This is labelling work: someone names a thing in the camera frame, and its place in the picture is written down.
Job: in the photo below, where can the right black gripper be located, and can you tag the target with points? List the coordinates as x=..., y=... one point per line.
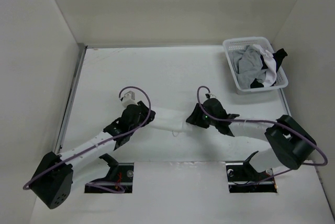
x=195, y=119

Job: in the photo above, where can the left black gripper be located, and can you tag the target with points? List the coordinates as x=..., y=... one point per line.
x=148, y=119

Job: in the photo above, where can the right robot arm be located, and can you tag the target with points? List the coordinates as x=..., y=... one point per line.
x=286, y=148

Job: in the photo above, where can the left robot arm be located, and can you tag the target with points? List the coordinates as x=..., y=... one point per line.
x=53, y=178

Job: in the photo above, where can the grey tank top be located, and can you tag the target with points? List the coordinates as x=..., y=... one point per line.
x=247, y=65

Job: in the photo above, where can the black tank top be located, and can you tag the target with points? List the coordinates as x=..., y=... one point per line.
x=279, y=56

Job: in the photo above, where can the white plastic basket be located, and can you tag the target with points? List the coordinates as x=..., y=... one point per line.
x=233, y=44

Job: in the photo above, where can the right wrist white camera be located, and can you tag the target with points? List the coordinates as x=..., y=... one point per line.
x=210, y=96

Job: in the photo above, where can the wrist white camera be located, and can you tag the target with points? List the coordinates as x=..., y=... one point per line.
x=210, y=96
x=128, y=98

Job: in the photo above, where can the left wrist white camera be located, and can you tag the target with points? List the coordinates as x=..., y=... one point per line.
x=128, y=98

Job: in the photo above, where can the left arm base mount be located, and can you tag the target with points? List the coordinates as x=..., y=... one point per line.
x=110, y=177

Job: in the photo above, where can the metal table edge rail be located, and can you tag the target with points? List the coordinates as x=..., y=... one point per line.
x=70, y=100

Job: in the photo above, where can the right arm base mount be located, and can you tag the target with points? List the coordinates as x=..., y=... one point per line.
x=243, y=178

